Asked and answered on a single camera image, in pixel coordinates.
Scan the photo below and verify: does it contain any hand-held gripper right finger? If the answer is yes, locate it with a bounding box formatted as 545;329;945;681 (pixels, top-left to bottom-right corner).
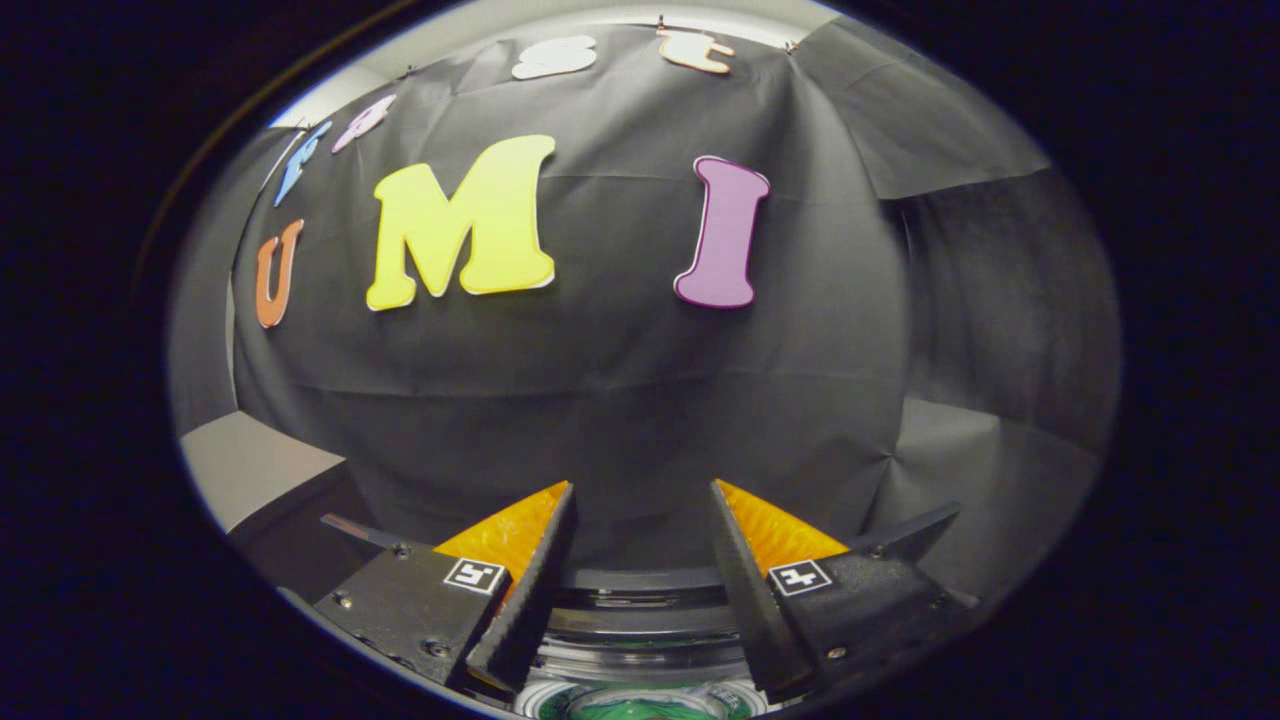
710;478;976;701

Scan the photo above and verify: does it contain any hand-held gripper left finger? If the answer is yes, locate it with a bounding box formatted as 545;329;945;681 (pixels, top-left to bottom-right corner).
315;480;578;698

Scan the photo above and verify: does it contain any dark washing machine lid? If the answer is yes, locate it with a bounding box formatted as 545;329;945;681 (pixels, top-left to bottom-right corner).
320;500;963;691

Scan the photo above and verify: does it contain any green polo shirt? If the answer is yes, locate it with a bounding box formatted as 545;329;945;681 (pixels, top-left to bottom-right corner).
565;693;746;720

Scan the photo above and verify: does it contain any grey cabinet with dark top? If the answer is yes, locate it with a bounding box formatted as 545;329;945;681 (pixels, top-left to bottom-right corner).
180;410;401;601

